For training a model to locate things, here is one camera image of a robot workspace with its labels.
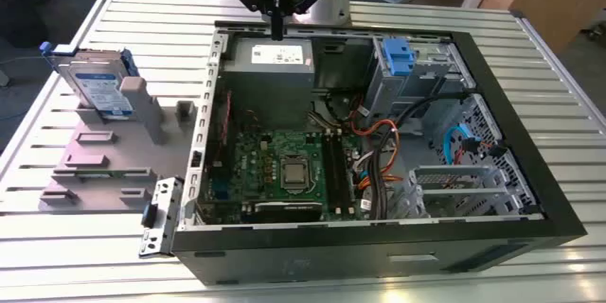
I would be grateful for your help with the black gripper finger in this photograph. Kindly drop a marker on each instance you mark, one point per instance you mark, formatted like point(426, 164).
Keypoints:
point(303, 3)
point(255, 1)

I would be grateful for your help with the hard disk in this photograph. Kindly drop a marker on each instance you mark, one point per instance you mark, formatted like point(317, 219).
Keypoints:
point(102, 86)

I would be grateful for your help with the metal disk bay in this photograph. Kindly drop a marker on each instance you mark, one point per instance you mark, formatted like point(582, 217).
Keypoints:
point(454, 191)

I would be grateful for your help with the blue plastic drive latch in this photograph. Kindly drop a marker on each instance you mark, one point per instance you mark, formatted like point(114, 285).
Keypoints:
point(400, 56)

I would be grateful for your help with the grey power supply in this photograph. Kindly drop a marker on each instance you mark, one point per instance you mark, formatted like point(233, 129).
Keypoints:
point(265, 97)

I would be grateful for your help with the metal optical drive cage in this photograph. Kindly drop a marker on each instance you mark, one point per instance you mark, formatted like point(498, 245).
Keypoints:
point(402, 90)

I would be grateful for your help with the silver CPU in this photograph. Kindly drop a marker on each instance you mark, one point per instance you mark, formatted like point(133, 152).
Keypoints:
point(295, 171)

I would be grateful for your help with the black RAM slot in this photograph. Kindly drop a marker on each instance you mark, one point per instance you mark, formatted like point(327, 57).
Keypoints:
point(345, 171)
point(333, 171)

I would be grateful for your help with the CPU socket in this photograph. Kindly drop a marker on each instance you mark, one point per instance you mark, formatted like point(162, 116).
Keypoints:
point(279, 175)

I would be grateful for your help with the green motherboard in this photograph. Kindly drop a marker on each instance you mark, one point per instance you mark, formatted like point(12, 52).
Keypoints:
point(255, 175)

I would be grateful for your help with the black chair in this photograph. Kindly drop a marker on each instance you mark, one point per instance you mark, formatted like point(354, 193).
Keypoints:
point(23, 26)

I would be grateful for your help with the grey parts rack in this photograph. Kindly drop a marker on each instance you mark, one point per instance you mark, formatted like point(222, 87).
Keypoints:
point(118, 161)

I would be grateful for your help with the black graphics card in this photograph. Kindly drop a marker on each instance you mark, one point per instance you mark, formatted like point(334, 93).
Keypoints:
point(285, 210)

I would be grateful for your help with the black PC case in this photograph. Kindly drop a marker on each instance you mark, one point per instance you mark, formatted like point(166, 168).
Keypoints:
point(331, 257)

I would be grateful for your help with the metal expansion slot bracket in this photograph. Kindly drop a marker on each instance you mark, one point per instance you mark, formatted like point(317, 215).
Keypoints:
point(166, 189)

